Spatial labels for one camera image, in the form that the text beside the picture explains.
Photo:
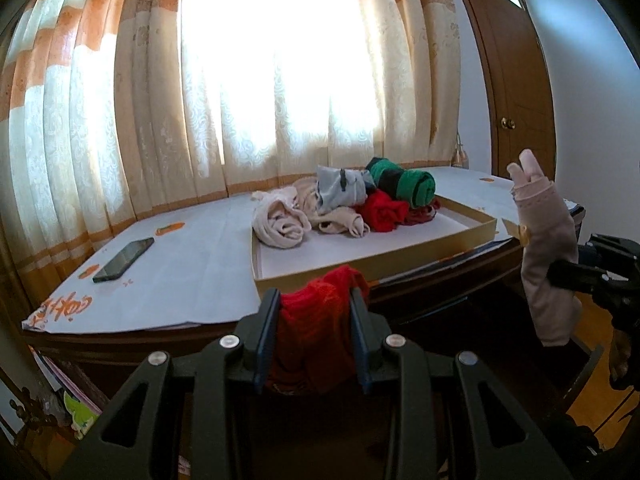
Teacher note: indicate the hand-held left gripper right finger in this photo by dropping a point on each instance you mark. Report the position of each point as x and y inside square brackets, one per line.
[361, 340]

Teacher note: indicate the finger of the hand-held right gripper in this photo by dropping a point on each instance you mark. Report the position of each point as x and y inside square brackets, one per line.
[575, 275]
[610, 245]

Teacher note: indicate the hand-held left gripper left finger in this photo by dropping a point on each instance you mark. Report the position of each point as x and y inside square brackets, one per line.
[262, 340]

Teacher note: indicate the red knit underwear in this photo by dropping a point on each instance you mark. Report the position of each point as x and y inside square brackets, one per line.
[315, 330]

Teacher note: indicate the pale pink long underwear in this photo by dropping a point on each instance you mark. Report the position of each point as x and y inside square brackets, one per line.
[542, 240]

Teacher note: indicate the wooden drawer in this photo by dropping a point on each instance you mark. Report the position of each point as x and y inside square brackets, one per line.
[582, 372]

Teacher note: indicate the shallow gold cardboard tray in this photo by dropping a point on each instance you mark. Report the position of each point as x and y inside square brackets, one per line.
[400, 250]

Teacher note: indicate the pale pink lace underwear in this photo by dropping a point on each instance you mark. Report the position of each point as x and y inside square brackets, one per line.
[277, 225]

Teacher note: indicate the pink dotted underwear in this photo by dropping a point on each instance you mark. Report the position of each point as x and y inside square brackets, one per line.
[340, 222]

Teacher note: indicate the bright red fleece underwear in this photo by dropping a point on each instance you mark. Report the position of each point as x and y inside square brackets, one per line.
[382, 212]

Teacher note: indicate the dark red underwear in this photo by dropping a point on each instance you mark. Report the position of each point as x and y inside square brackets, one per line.
[422, 216]

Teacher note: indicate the grey blue underwear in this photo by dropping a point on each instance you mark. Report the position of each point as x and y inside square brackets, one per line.
[332, 187]

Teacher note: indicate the green and black underwear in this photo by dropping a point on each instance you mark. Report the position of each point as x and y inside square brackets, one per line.
[405, 185]

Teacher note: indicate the person's right hand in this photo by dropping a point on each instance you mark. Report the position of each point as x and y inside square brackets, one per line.
[620, 357]

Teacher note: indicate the white printed table sheet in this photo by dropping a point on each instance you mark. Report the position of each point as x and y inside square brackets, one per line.
[200, 270]

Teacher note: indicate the wooden desk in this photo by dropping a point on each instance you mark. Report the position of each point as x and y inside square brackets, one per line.
[450, 290]

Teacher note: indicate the brass door knob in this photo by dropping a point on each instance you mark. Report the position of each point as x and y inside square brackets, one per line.
[509, 123]

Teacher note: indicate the black smartphone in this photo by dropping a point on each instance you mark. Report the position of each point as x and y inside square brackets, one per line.
[122, 260]

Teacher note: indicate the curtain tassel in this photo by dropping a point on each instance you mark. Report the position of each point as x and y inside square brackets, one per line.
[460, 155]

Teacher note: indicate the green cartoon toy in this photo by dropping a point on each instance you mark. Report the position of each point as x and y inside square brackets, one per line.
[80, 415]

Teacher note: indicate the brown wooden door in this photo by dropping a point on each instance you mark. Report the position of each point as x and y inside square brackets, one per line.
[510, 60]

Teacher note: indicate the cream patterned curtain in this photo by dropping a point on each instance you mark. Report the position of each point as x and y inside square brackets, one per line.
[150, 110]

